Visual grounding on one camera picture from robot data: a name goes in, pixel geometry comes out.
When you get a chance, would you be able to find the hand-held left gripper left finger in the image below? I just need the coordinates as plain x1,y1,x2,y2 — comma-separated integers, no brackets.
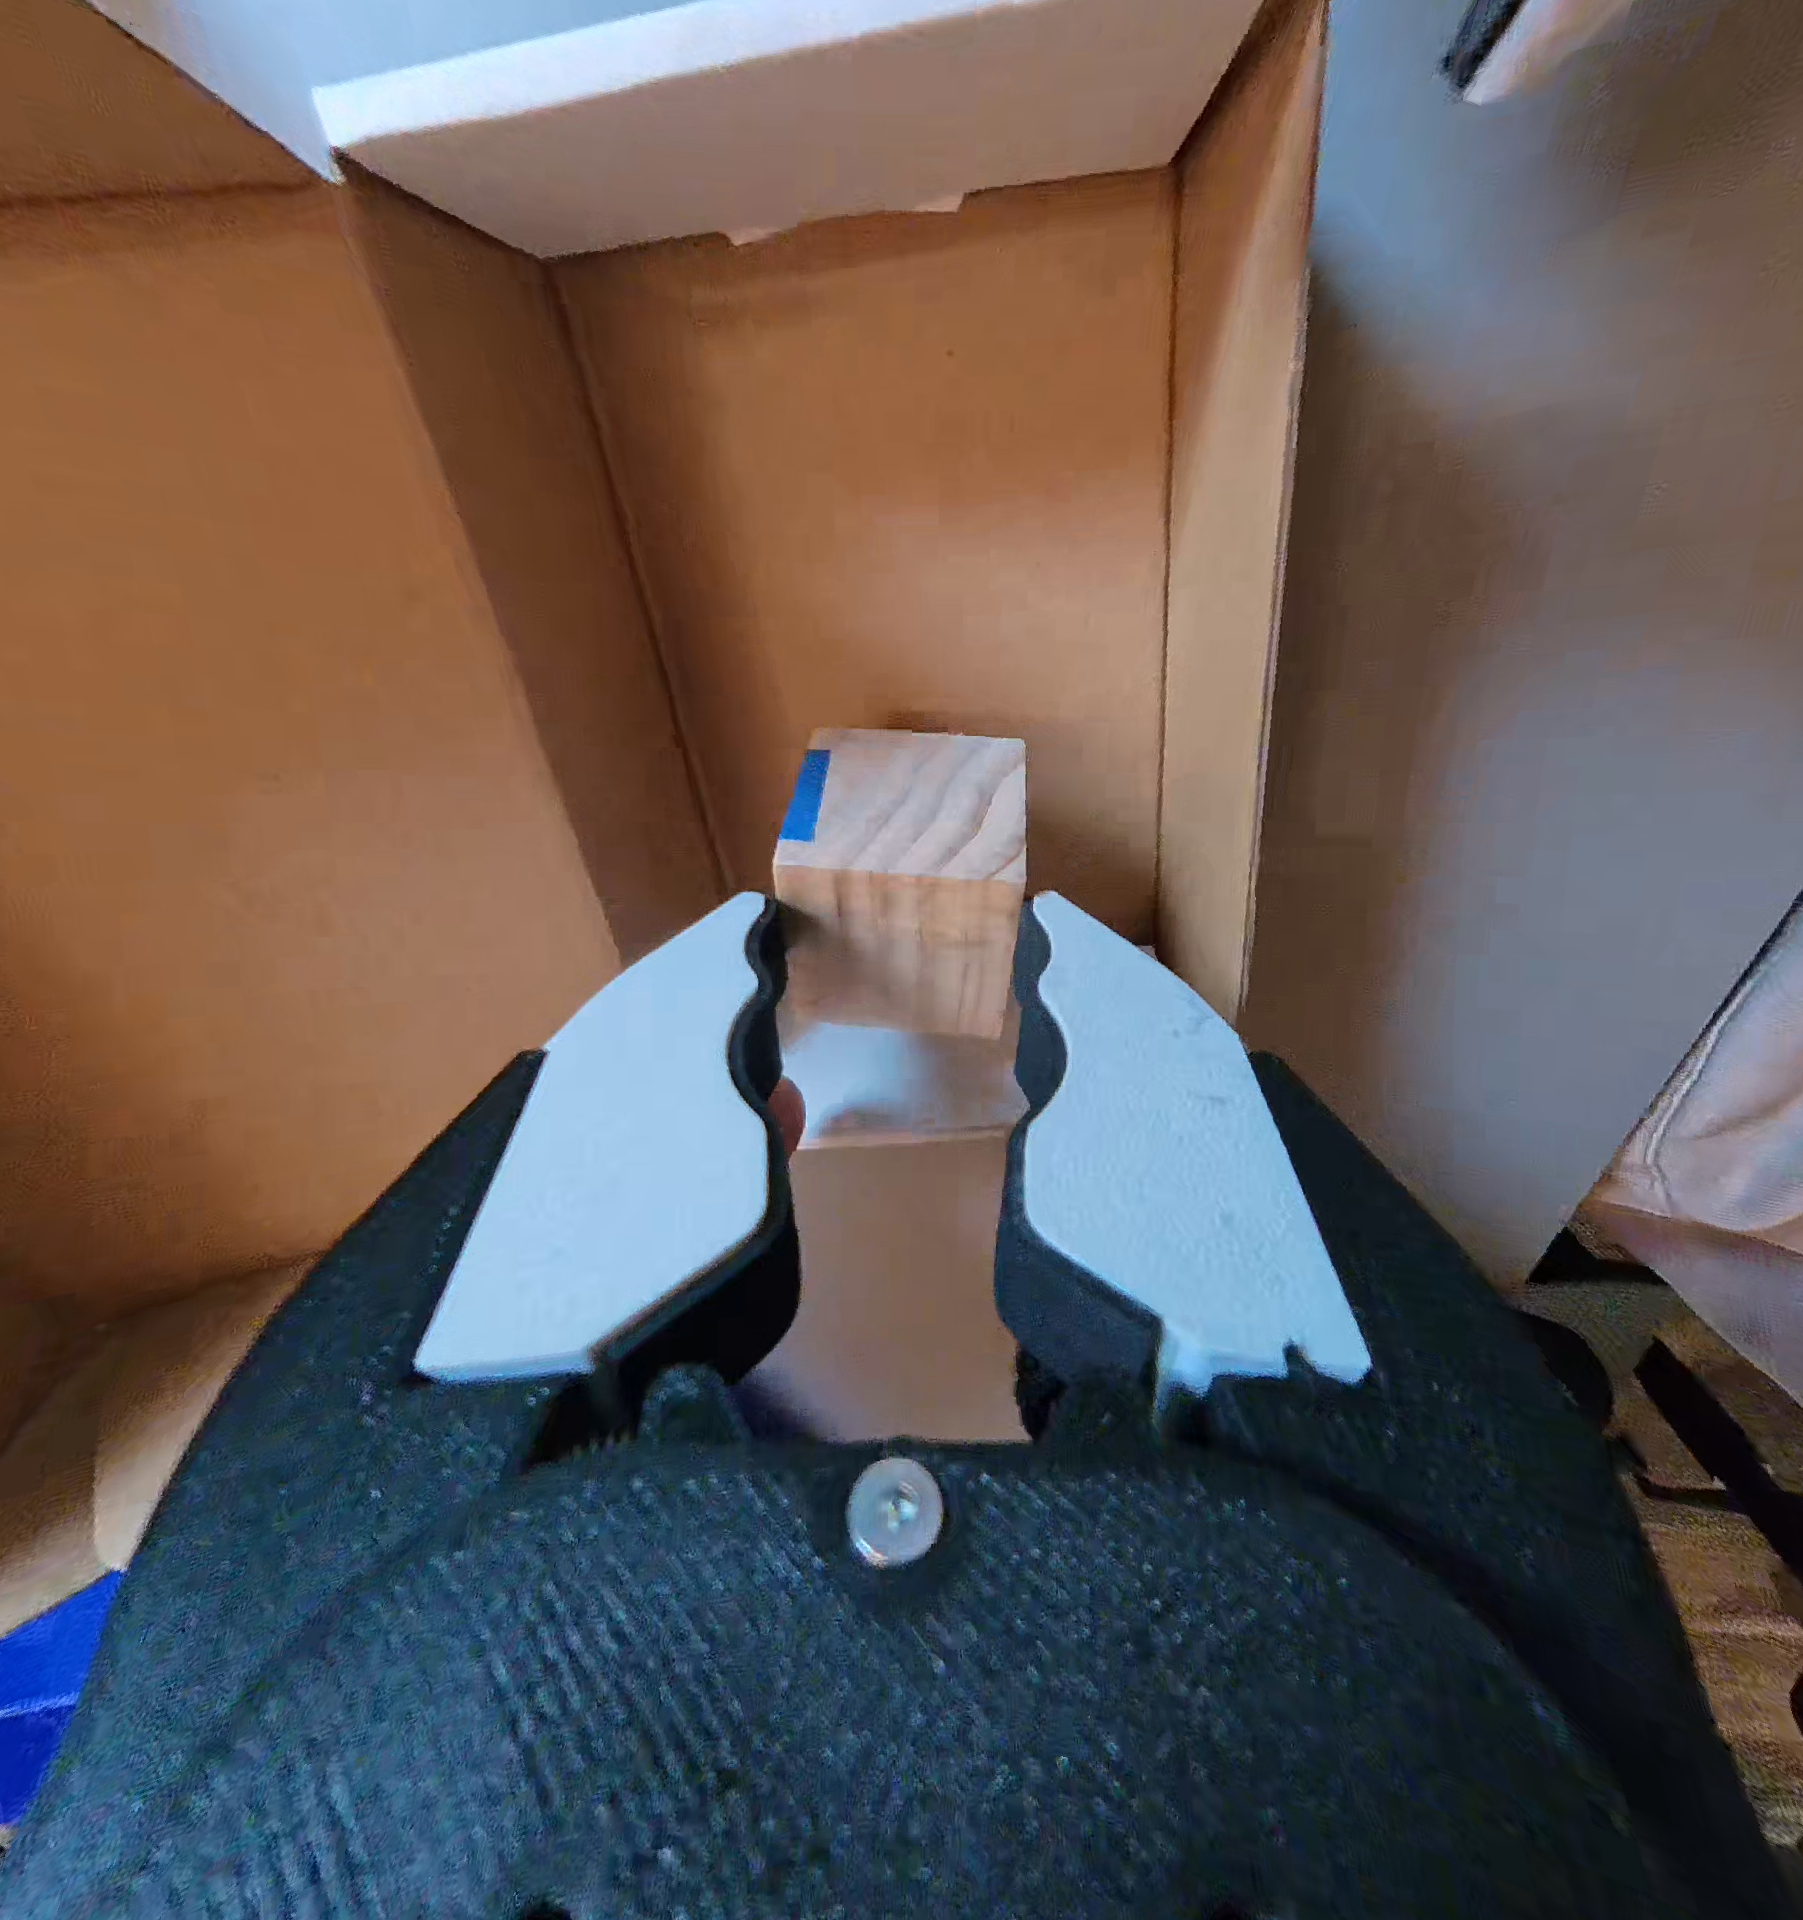
413,893,804,1456

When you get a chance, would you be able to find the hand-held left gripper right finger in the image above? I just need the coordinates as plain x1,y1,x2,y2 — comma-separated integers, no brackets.
993,889,1370,1426

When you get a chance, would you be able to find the wooden cube with blue tape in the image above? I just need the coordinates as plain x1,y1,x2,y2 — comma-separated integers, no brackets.
770,732,1031,1043

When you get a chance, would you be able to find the white cardboard box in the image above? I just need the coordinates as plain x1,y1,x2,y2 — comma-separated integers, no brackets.
0,0,1329,1652

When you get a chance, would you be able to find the beige upholstered chair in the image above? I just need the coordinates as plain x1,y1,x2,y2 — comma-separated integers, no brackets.
1577,809,1803,1440

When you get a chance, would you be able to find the black chair base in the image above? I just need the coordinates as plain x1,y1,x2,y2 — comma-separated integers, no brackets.
1532,1228,1803,1849

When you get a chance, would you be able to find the blue plastic bin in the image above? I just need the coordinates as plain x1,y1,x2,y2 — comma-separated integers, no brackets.
0,1565,131,1841

